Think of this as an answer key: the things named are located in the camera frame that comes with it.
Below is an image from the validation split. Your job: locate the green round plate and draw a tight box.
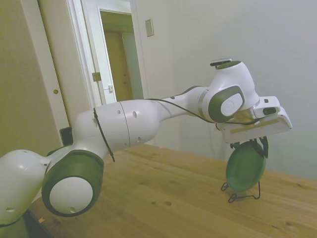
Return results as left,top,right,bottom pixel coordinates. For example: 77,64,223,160
225,139,267,192

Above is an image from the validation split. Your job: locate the black wire plate stand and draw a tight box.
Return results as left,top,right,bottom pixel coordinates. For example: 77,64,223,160
220,180,262,204

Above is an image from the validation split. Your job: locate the black box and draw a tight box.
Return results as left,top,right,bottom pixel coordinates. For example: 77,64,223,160
60,126,74,146

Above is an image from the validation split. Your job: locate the beige closet door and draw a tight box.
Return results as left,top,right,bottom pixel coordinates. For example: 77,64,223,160
0,0,72,159

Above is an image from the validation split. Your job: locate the grey exterior camera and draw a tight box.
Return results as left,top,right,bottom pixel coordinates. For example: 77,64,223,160
210,58,234,66

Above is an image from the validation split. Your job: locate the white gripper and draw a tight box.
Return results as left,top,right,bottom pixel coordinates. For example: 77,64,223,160
219,107,293,159

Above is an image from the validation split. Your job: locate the beige light switch plate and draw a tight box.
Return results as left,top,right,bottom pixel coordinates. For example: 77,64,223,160
145,18,155,38

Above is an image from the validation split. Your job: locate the white open door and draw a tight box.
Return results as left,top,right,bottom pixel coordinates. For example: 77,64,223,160
66,0,117,115

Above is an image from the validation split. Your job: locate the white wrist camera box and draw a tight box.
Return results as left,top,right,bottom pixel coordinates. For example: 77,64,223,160
253,96,282,119

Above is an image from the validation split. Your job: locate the brown wooden door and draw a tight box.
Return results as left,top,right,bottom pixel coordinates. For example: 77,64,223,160
103,29,134,102

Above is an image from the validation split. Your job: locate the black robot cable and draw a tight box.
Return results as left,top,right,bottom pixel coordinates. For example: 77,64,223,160
145,98,261,130

